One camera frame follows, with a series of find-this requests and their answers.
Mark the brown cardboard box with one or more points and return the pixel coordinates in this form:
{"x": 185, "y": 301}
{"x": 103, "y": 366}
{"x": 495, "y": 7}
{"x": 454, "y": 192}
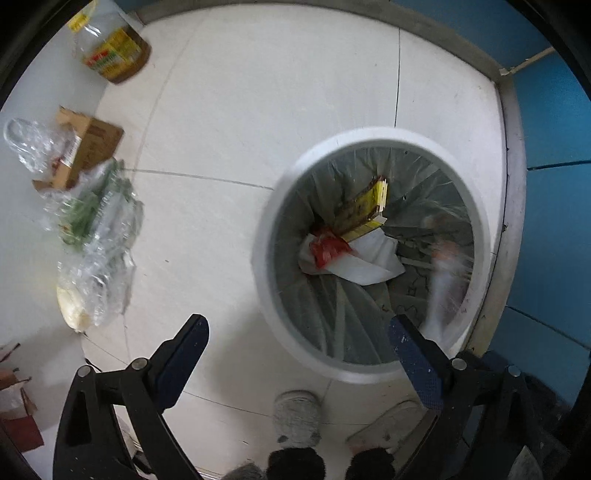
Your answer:
{"x": 97, "y": 143}

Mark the plastic bag of greens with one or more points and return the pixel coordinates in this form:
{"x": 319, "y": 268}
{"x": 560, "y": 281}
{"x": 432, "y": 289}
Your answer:
{"x": 92, "y": 207}

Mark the red and white packet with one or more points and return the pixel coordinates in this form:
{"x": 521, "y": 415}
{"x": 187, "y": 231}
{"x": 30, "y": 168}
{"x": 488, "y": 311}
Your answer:
{"x": 369, "y": 265}

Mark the blue kitchen cabinet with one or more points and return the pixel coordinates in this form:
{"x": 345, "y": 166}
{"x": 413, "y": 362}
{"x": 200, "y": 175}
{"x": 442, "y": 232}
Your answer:
{"x": 554, "y": 115}

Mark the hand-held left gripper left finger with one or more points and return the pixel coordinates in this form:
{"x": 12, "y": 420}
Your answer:
{"x": 182, "y": 360}

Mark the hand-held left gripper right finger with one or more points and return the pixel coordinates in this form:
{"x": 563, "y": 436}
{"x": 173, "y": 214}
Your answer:
{"x": 415, "y": 364}

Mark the person's dark fuzzy pants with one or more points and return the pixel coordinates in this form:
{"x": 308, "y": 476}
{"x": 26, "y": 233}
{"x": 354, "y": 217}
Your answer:
{"x": 295, "y": 464}

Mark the round trash bin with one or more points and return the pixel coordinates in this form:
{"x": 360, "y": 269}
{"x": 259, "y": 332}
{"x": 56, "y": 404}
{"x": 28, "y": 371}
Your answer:
{"x": 268, "y": 277}

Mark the crumpled clear plastic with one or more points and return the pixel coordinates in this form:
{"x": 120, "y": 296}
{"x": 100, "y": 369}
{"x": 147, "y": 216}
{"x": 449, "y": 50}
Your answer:
{"x": 32, "y": 143}

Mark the plastic bag of white vegetable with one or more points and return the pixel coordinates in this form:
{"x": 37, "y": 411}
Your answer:
{"x": 92, "y": 290}

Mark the clear bin liner bag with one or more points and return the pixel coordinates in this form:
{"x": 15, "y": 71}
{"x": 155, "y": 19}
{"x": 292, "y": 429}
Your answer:
{"x": 323, "y": 304}

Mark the glass jar yellow label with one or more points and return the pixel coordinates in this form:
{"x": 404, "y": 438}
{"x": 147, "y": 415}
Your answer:
{"x": 115, "y": 50}

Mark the open torn cardboard box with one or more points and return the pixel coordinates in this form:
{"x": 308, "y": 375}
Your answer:
{"x": 18, "y": 415}

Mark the yellow cardboard box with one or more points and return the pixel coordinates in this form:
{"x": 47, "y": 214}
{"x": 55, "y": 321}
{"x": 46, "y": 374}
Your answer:
{"x": 364, "y": 207}

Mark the grey fuzzy slipper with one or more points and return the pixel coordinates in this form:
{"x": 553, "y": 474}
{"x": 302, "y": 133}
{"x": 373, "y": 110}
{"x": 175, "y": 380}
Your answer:
{"x": 392, "y": 427}
{"x": 298, "y": 415}

